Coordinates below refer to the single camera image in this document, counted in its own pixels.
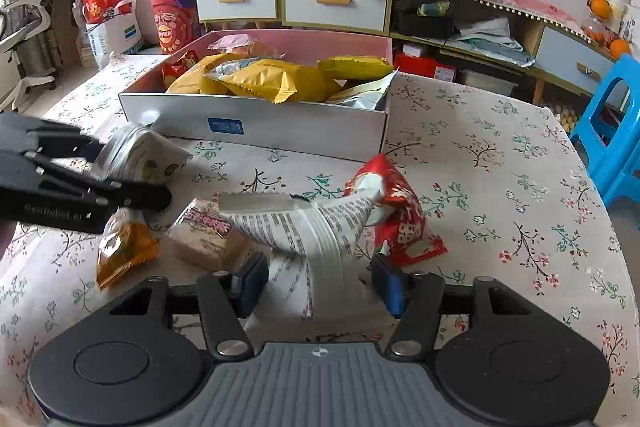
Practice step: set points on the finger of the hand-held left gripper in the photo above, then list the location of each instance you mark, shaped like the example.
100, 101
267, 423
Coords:
70, 144
135, 198

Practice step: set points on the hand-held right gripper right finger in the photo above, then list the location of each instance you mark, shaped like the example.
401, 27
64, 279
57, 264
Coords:
387, 284

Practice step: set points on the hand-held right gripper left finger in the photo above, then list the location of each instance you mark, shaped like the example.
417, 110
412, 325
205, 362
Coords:
252, 282

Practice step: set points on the white green snack packet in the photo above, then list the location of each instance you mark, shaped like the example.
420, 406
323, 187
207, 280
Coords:
150, 154

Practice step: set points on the white text-printed snack packet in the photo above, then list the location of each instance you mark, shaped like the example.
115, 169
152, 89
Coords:
310, 227

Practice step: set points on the small red snack packet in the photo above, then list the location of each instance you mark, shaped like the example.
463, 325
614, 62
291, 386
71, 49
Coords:
180, 67

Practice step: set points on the cardboard box pink inside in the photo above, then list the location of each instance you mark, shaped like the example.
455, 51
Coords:
300, 127

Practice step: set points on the yellow snack packet blue label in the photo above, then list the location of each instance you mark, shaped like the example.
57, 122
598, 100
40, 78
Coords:
260, 82

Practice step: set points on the pink snack packet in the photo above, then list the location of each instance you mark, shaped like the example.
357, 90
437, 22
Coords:
230, 44

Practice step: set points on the orange snack packet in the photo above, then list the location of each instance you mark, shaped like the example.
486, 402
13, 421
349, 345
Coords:
125, 247

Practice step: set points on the biscuit packet pink label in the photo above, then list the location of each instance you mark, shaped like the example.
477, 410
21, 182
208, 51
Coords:
210, 237

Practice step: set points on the white shopping bag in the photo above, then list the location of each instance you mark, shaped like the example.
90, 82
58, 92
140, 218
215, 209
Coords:
115, 39

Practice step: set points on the grey office chair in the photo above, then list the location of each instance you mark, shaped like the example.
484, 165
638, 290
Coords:
22, 37

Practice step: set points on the red gift bag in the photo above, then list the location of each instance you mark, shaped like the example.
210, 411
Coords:
102, 4

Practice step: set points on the floral blanket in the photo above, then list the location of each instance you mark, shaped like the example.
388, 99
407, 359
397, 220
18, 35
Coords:
500, 187

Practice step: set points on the red printed bag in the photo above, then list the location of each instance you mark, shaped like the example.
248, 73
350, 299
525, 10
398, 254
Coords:
172, 24

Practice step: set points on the red box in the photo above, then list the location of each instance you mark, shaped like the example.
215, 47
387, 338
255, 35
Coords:
425, 68

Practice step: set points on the clear plastic storage box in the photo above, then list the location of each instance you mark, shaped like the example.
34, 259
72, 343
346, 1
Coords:
490, 83

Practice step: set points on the pile of yellow fruits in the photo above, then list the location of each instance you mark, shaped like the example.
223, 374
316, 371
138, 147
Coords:
569, 117

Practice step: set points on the blue plastic stool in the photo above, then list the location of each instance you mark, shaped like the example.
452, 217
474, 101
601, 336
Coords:
612, 157

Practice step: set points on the folded pale clothes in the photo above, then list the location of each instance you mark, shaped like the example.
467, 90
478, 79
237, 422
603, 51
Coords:
490, 39

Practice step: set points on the black bag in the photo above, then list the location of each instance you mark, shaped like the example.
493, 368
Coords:
422, 19

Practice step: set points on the low wooden cabinet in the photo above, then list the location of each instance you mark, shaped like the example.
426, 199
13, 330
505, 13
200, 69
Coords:
530, 44

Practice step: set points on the jar of small oranges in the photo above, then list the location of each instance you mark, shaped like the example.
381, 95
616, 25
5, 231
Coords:
595, 31

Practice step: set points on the orange with leaf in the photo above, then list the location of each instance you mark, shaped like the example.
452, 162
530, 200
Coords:
599, 7

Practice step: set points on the white microwave oven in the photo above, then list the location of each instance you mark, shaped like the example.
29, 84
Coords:
632, 14

